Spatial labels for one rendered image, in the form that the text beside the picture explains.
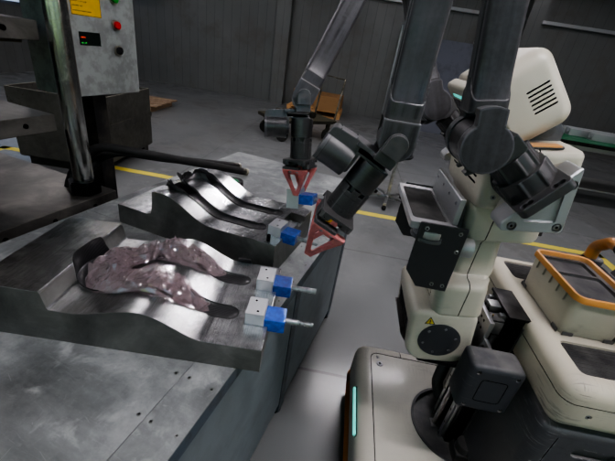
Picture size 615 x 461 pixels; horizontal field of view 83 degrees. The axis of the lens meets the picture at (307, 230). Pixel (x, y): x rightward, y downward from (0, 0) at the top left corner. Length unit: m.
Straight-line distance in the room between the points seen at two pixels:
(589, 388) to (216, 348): 0.75
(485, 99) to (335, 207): 0.28
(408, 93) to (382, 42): 8.42
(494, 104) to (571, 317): 0.60
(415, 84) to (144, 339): 0.62
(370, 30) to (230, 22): 3.18
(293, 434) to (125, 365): 0.97
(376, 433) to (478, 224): 0.76
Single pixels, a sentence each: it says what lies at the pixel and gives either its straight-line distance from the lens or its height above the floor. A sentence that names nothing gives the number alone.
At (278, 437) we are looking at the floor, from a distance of 1.56.
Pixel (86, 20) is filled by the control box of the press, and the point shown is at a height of 1.30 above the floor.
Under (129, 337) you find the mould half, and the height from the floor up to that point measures 0.84.
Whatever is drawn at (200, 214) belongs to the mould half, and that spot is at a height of 0.90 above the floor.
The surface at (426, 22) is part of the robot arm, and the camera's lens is 0.58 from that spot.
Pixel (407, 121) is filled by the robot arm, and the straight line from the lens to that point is 0.58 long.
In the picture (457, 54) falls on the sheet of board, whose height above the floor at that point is 1.61.
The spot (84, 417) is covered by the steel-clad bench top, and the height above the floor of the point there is 0.80.
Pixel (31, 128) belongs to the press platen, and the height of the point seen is 1.01.
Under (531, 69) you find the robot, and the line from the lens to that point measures 0.77.
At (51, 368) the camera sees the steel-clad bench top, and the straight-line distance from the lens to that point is 0.76.
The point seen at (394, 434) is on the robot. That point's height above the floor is 0.28.
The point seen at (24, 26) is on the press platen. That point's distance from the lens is 1.32.
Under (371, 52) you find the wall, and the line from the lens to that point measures 8.98.
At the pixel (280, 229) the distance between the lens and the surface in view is 0.89.
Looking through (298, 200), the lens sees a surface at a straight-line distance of 0.97.
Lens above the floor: 1.33
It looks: 28 degrees down
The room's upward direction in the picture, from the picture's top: 9 degrees clockwise
